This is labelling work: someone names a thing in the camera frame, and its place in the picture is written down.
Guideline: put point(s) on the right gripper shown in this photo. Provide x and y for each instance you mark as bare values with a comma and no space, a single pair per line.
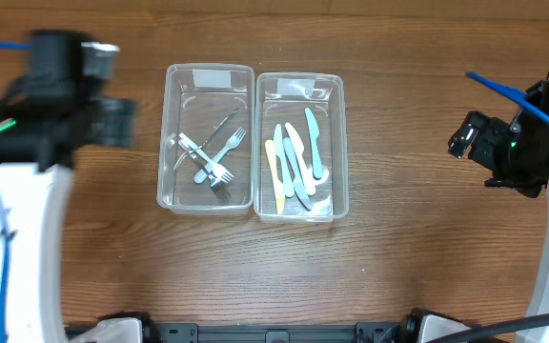
480,144

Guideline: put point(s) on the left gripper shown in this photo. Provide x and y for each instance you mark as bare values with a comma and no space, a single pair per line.
113,122

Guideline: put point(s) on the thin white plastic fork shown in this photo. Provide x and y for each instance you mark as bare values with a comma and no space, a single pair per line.
218,171

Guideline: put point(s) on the black handled metal fork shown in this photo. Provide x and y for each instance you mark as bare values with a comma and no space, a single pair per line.
209,139

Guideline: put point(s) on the thick white plastic fork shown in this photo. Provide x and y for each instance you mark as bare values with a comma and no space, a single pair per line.
231,144

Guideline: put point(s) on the silver metal fork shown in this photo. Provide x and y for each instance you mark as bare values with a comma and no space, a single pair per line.
218,188

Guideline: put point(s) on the pale blue plastic knife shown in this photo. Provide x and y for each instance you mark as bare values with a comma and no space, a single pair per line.
314,134

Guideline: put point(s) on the cream plastic knife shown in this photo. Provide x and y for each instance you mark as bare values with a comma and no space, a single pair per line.
277,184

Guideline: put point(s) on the light blue plastic knife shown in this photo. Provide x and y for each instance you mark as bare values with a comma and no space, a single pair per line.
280,153

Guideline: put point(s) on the white plastic knife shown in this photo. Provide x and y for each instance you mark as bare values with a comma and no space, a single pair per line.
298,184

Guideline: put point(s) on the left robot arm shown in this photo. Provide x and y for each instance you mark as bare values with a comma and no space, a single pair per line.
47,114

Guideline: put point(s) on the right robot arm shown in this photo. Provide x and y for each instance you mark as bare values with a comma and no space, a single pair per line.
517,154

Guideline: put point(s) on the left clear plastic container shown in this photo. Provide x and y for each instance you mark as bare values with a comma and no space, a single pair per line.
197,97

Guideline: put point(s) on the clear plastic container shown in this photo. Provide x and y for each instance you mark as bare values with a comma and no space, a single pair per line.
282,97
197,97

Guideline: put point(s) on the right clear plastic container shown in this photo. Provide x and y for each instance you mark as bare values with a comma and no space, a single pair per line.
282,97

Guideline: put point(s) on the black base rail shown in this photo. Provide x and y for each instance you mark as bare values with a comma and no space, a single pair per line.
361,332

